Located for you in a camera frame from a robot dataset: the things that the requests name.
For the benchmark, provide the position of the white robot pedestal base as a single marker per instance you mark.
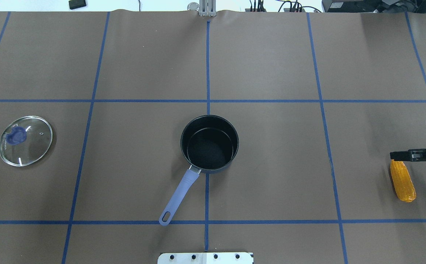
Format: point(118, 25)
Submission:
point(206, 258)

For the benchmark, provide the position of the dark blue saucepan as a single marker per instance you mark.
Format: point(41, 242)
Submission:
point(209, 143)

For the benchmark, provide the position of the glass pot lid blue knob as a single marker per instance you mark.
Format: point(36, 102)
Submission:
point(26, 141)

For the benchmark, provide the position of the aluminium frame post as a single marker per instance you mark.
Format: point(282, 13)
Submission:
point(207, 8)

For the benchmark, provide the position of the black small box device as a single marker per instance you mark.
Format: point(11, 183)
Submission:
point(75, 4)

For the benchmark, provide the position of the yellow corn cob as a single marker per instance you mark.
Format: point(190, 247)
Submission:
point(402, 182)

